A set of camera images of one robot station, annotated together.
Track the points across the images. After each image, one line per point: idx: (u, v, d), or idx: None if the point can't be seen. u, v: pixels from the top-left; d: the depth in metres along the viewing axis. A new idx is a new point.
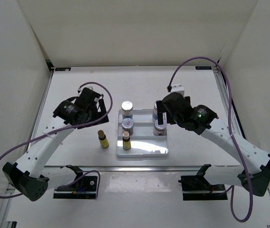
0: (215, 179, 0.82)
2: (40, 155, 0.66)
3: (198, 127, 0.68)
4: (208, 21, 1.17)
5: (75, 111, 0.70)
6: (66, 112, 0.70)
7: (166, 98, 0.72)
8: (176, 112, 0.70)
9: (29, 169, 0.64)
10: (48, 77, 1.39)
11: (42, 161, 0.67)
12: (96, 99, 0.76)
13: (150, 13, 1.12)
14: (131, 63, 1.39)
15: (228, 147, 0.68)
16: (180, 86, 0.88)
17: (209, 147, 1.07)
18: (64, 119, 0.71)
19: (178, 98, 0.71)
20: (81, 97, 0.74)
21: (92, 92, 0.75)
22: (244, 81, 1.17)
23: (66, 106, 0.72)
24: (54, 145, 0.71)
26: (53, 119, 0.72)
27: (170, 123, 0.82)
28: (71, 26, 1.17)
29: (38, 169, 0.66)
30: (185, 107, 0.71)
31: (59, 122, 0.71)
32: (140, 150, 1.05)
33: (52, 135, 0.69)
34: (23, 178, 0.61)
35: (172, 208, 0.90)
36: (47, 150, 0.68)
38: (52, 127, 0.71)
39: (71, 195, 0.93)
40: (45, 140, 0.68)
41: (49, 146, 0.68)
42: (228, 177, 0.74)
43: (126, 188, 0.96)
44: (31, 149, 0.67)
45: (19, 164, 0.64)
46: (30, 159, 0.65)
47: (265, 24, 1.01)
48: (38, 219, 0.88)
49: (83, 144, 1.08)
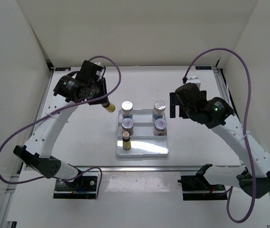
0: (215, 179, 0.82)
2: (47, 136, 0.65)
3: (210, 121, 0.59)
4: (208, 21, 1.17)
5: (76, 87, 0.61)
6: (67, 89, 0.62)
7: (179, 88, 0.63)
8: (189, 104, 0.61)
9: (38, 151, 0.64)
10: (48, 77, 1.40)
11: (50, 141, 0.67)
12: (98, 72, 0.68)
13: (149, 13, 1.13)
14: (131, 63, 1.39)
15: (238, 148, 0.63)
16: (196, 79, 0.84)
17: (209, 147, 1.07)
18: (66, 98, 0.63)
19: (192, 89, 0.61)
20: (82, 71, 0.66)
21: (94, 64, 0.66)
22: (244, 81, 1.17)
23: (66, 81, 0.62)
24: (60, 124, 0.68)
26: (54, 98, 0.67)
27: (183, 117, 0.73)
28: (71, 26, 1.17)
29: (47, 149, 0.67)
30: (199, 99, 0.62)
31: (62, 101, 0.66)
32: (140, 150, 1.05)
33: (55, 115, 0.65)
34: (33, 161, 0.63)
35: (172, 208, 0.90)
36: (52, 131, 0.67)
38: (55, 107, 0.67)
39: (71, 195, 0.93)
40: (50, 121, 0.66)
41: (54, 126, 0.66)
42: (228, 178, 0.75)
43: (126, 188, 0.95)
44: (37, 130, 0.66)
45: (27, 145, 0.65)
46: (38, 140, 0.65)
47: (265, 23, 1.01)
48: (38, 219, 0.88)
49: (83, 144, 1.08)
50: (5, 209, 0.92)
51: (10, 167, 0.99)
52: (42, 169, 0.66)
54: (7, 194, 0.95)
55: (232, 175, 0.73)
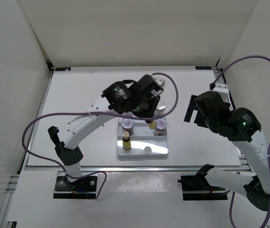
0: (217, 182, 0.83)
2: (78, 131, 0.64)
3: (237, 134, 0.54)
4: (208, 21, 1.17)
5: (123, 98, 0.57)
6: (114, 97, 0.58)
7: (200, 97, 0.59)
8: (211, 114, 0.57)
9: (65, 140, 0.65)
10: (48, 77, 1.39)
11: (79, 136, 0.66)
12: (154, 91, 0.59)
13: (150, 13, 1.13)
14: (132, 63, 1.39)
15: (258, 166, 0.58)
16: (224, 88, 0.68)
17: (209, 148, 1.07)
18: (110, 103, 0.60)
19: (214, 98, 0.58)
20: (138, 84, 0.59)
21: (152, 82, 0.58)
22: (244, 81, 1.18)
23: (117, 89, 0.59)
24: (95, 125, 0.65)
26: (100, 99, 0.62)
27: (198, 124, 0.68)
28: (72, 25, 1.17)
29: (74, 142, 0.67)
30: (221, 109, 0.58)
31: (105, 104, 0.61)
32: (140, 150, 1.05)
33: (93, 116, 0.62)
34: (58, 146, 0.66)
35: (172, 208, 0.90)
36: (86, 128, 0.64)
38: (97, 107, 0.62)
39: (71, 195, 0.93)
40: (87, 119, 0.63)
41: (89, 125, 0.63)
42: (235, 186, 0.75)
43: (126, 188, 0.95)
44: (73, 122, 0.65)
45: (60, 131, 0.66)
46: (69, 131, 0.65)
47: (265, 24, 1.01)
48: (38, 219, 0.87)
49: (83, 144, 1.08)
50: (5, 209, 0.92)
51: (10, 167, 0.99)
52: (62, 157, 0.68)
54: (7, 194, 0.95)
55: (239, 183, 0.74)
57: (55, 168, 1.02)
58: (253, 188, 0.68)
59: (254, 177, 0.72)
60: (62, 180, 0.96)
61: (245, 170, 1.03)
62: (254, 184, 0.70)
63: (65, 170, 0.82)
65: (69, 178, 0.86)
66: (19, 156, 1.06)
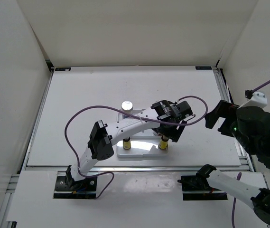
0: (219, 186, 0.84)
2: (126, 130, 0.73)
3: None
4: (208, 21, 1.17)
5: (168, 114, 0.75)
6: (162, 111, 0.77)
7: (246, 115, 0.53)
8: (257, 138, 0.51)
9: (113, 135, 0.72)
10: (48, 77, 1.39)
11: (124, 135, 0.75)
12: (187, 115, 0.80)
13: (150, 13, 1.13)
14: (131, 63, 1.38)
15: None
16: (263, 97, 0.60)
17: (210, 148, 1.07)
18: (158, 114, 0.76)
19: (266, 121, 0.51)
20: (178, 106, 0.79)
21: (190, 108, 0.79)
22: (245, 81, 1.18)
23: (164, 106, 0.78)
24: (139, 129, 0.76)
26: (149, 109, 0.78)
27: (222, 133, 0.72)
28: (72, 26, 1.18)
29: (118, 139, 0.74)
30: None
31: (153, 114, 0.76)
32: (140, 150, 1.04)
33: (143, 121, 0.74)
34: (103, 139, 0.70)
35: (172, 208, 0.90)
36: (133, 130, 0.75)
38: (146, 115, 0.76)
39: (71, 195, 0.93)
40: (136, 122, 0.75)
41: (136, 127, 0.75)
42: (241, 197, 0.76)
43: (126, 188, 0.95)
44: (122, 121, 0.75)
45: (108, 126, 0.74)
46: (118, 128, 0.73)
47: (266, 24, 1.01)
48: (38, 219, 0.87)
49: (84, 144, 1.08)
50: (5, 208, 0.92)
51: (10, 167, 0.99)
52: (99, 149, 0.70)
54: (7, 194, 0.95)
55: (246, 195, 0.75)
57: (55, 168, 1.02)
58: (262, 203, 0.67)
59: (262, 189, 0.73)
60: (62, 180, 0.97)
61: (245, 170, 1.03)
62: (261, 197, 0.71)
63: (78, 166, 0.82)
65: (76, 178, 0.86)
66: (19, 156, 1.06)
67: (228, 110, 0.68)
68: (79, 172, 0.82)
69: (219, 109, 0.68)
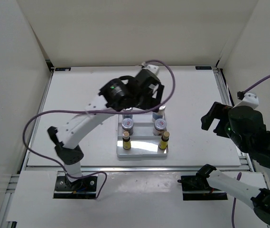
0: (219, 186, 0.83)
2: (76, 130, 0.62)
3: None
4: (208, 21, 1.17)
5: (120, 95, 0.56)
6: (111, 94, 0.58)
7: (236, 112, 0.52)
8: (247, 136, 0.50)
9: (64, 140, 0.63)
10: (48, 77, 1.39)
11: (79, 135, 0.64)
12: (153, 86, 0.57)
13: (150, 12, 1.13)
14: (132, 63, 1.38)
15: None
16: (255, 98, 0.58)
17: (210, 148, 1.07)
18: (107, 101, 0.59)
19: (256, 118, 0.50)
20: (134, 79, 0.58)
21: (150, 77, 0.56)
22: (245, 81, 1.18)
23: (114, 86, 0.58)
24: (94, 123, 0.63)
26: (97, 97, 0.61)
27: (218, 134, 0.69)
28: (72, 25, 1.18)
29: (73, 142, 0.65)
30: (260, 131, 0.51)
31: (102, 102, 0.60)
32: (140, 150, 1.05)
33: (91, 115, 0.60)
34: (57, 147, 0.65)
35: (172, 208, 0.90)
36: (84, 128, 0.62)
38: (95, 106, 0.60)
39: (71, 195, 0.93)
40: (84, 118, 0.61)
41: (88, 123, 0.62)
42: (241, 197, 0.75)
43: (126, 188, 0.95)
44: (71, 121, 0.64)
45: (59, 131, 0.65)
46: (67, 131, 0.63)
47: (266, 23, 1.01)
48: (38, 219, 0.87)
49: (84, 143, 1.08)
50: (5, 208, 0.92)
51: (10, 167, 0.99)
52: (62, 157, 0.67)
54: (7, 194, 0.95)
55: (245, 195, 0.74)
57: (55, 168, 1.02)
58: (261, 203, 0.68)
59: (262, 189, 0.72)
60: (62, 180, 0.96)
61: (245, 170, 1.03)
62: (261, 198, 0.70)
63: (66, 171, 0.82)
65: (69, 178, 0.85)
66: (19, 156, 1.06)
67: (223, 111, 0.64)
68: (68, 175, 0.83)
69: (214, 109, 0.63)
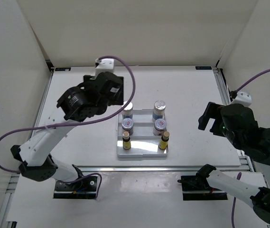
0: (218, 186, 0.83)
2: (38, 147, 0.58)
3: (268, 157, 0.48)
4: (208, 21, 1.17)
5: (79, 105, 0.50)
6: (69, 105, 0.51)
7: (227, 111, 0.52)
8: (240, 132, 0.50)
9: (27, 159, 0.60)
10: (48, 77, 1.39)
11: (42, 151, 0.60)
12: (114, 89, 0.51)
13: (150, 12, 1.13)
14: (132, 63, 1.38)
15: None
16: (247, 95, 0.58)
17: (209, 148, 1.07)
18: (65, 113, 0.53)
19: (246, 114, 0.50)
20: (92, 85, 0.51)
21: (108, 81, 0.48)
22: (245, 81, 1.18)
23: (70, 95, 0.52)
24: (57, 137, 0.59)
26: (55, 110, 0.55)
27: (214, 134, 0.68)
28: (72, 26, 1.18)
29: (38, 160, 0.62)
30: (252, 127, 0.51)
31: (61, 115, 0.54)
32: (140, 150, 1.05)
33: (51, 129, 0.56)
34: (22, 166, 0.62)
35: (172, 208, 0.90)
36: (47, 143, 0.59)
38: (54, 119, 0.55)
39: (71, 195, 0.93)
40: (45, 134, 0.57)
41: (49, 139, 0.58)
42: (240, 195, 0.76)
43: (126, 188, 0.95)
44: (32, 137, 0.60)
45: (22, 150, 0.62)
46: (30, 149, 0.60)
47: (266, 23, 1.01)
48: (38, 219, 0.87)
49: (83, 144, 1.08)
50: (5, 208, 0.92)
51: (10, 167, 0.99)
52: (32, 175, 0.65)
54: (7, 194, 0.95)
55: (244, 194, 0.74)
57: None
58: (261, 201, 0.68)
59: (261, 188, 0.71)
60: None
61: (245, 170, 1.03)
62: (261, 196, 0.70)
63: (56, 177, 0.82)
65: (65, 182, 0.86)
66: None
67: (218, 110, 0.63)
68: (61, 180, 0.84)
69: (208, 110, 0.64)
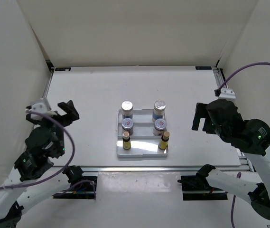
0: (217, 185, 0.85)
2: None
3: (251, 146, 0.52)
4: (208, 21, 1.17)
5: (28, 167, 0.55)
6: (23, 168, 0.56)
7: (211, 106, 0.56)
8: (225, 123, 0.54)
9: None
10: (48, 77, 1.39)
11: (4, 207, 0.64)
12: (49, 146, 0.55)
13: (150, 12, 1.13)
14: (132, 63, 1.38)
15: (269, 179, 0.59)
16: (230, 92, 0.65)
17: (209, 148, 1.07)
18: (21, 175, 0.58)
19: (229, 107, 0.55)
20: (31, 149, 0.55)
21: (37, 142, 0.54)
22: (245, 81, 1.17)
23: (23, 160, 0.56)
24: (16, 194, 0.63)
26: (11, 172, 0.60)
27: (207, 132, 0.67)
28: (72, 26, 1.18)
29: (0, 215, 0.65)
30: (236, 118, 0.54)
31: (16, 175, 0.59)
32: (140, 150, 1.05)
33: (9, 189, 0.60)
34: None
35: (172, 208, 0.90)
36: (7, 201, 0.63)
38: (10, 180, 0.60)
39: (71, 195, 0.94)
40: (4, 193, 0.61)
41: (8, 197, 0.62)
42: (237, 192, 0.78)
43: (126, 188, 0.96)
44: None
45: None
46: None
47: (266, 23, 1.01)
48: (37, 218, 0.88)
49: (83, 144, 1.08)
50: None
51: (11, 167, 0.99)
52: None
54: None
55: (242, 190, 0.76)
57: (55, 168, 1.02)
58: (258, 196, 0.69)
59: (258, 185, 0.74)
60: None
61: (245, 170, 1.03)
62: (259, 191, 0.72)
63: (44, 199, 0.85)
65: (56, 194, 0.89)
66: None
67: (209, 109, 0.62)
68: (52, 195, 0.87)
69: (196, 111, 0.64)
